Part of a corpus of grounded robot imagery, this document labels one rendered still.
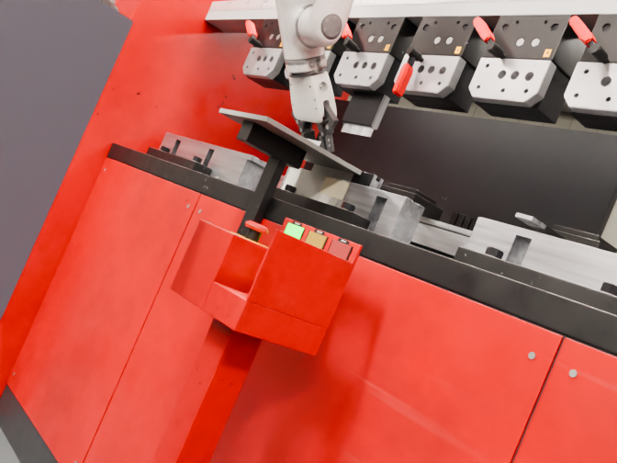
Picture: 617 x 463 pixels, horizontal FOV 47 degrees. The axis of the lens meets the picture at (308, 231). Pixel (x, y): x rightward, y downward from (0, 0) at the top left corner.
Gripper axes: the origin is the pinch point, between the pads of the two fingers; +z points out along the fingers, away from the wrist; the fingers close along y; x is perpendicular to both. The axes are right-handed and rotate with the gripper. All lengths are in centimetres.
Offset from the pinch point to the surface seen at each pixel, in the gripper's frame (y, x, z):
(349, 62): 5.1, -15.3, -13.7
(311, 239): -32.1, 26.5, 4.2
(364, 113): -2.5, -11.5, -3.8
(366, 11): 7.4, -23.9, -23.2
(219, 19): 74, -23, -22
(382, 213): -22.2, 3.0, 10.3
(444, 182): 15, -51, 28
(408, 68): -17.6, -11.5, -14.3
